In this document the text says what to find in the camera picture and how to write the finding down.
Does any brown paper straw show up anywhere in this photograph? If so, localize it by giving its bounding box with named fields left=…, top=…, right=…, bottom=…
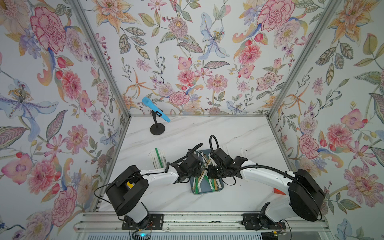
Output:
left=198, top=151, right=209, bottom=170

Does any blue-grey storage tray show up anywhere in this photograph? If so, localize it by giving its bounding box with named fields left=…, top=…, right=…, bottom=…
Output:
left=190, top=150, right=224, bottom=195

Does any green straw group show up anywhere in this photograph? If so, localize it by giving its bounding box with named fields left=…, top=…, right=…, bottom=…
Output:
left=155, top=148, right=164, bottom=168
left=192, top=177, right=215, bottom=195

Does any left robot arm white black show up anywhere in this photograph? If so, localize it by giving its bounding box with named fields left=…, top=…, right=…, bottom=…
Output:
left=105, top=152, right=205, bottom=224

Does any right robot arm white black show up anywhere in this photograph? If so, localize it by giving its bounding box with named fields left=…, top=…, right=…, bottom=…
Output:
left=208, top=148, right=326, bottom=223

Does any black round microphone stand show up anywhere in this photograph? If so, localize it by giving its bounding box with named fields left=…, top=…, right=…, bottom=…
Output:
left=150, top=110, right=166, bottom=136

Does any red block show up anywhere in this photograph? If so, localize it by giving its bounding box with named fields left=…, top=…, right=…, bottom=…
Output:
left=274, top=188, right=286, bottom=196

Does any yellow block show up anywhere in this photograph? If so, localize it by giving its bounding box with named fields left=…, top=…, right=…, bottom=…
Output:
left=126, top=182, right=135, bottom=189

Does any blue microphone on stand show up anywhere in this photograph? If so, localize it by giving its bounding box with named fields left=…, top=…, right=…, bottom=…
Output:
left=142, top=97, right=171, bottom=123

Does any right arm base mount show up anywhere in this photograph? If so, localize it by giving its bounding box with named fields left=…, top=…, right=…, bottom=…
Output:
left=241, top=213, right=287, bottom=231

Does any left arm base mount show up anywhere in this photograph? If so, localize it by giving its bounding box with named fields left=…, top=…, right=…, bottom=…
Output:
left=122, top=213, right=164, bottom=231

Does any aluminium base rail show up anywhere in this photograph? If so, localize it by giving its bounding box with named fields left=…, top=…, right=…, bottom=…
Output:
left=74, top=212, right=329, bottom=233

